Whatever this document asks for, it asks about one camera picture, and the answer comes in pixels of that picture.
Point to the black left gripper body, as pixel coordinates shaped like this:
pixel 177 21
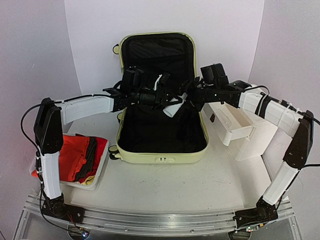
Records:
pixel 149 99

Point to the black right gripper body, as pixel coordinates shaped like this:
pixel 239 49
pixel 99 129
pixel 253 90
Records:
pixel 189 90

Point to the white deodorant spray bottle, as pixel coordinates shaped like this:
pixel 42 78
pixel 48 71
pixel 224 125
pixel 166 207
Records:
pixel 171 110

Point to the pale green hard-shell suitcase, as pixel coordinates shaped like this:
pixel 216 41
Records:
pixel 146 135

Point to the red printed t-shirt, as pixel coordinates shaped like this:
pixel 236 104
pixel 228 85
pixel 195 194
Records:
pixel 101 144

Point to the black dotted garment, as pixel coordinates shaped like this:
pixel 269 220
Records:
pixel 88 167

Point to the white three-drawer storage cabinet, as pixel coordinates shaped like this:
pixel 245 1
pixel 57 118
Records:
pixel 245 134

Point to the orange garment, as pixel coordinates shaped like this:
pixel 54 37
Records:
pixel 72 156

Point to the white perforated plastic basket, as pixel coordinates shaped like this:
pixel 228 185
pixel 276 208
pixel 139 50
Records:
pixel 49 172

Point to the yellow cloth garment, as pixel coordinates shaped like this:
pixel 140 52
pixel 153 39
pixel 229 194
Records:
pixel 86 180

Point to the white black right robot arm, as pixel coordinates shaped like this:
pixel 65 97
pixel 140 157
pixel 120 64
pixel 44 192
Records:
pixel 275 170

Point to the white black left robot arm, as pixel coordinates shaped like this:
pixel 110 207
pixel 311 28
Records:
pixel 54 118

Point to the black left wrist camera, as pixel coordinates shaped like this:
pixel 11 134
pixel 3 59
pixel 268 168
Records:
pixel 135 80

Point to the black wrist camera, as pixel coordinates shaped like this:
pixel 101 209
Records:
pixel 135 80
pixel 214 75

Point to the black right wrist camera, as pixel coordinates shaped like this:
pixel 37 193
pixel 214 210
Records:
pixel 214 75

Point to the aluminium front mounting rail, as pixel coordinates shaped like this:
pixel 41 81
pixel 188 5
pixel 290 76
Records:
pixel 34 225

